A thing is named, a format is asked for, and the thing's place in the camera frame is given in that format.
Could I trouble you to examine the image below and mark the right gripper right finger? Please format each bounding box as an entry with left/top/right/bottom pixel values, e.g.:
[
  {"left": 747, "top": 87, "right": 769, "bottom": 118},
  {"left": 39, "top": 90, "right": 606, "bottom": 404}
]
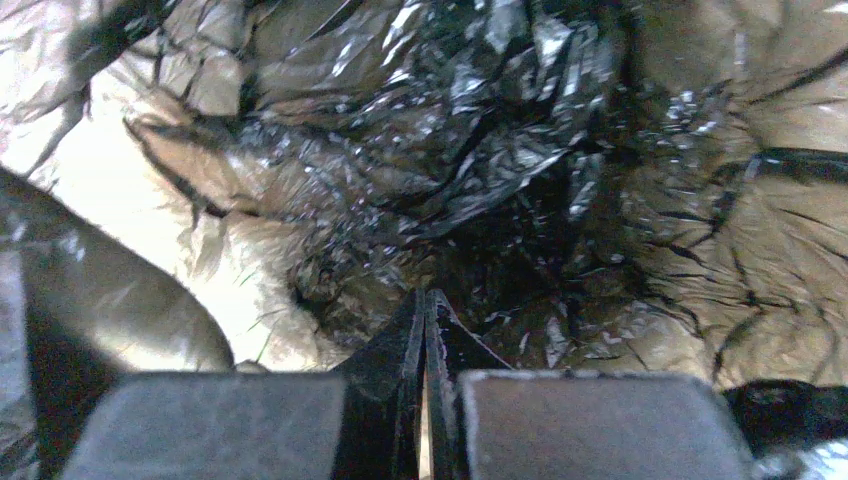
[{"left": 425, "top": 289, "right": 510, "bottom": 479}]

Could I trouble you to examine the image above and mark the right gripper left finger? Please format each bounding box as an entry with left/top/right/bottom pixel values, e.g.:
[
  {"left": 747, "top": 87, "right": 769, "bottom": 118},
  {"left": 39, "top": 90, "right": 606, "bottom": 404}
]
[{"left": 332, "top": 290, "right": 425, "bottom": 479}]

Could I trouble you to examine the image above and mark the black plastic trash bag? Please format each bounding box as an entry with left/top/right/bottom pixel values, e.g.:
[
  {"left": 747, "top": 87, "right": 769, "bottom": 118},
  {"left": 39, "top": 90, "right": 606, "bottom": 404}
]
[{"left": 0, "top": 0, "right": 848, "bottom": 480}]

